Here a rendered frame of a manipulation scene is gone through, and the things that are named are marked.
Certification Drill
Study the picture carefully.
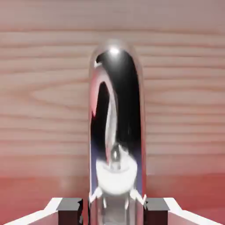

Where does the curved shiny metal handle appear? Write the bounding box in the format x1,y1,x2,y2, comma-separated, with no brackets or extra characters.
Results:
87,39,148,225

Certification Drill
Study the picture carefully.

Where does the light wood cabinet door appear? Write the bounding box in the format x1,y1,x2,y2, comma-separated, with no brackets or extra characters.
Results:
0,0,225,225

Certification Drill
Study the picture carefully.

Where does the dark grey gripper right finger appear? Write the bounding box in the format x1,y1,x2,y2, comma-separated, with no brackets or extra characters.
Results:
143,197,222,225

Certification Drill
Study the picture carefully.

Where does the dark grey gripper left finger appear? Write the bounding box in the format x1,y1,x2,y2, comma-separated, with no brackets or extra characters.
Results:
3,197,84,225

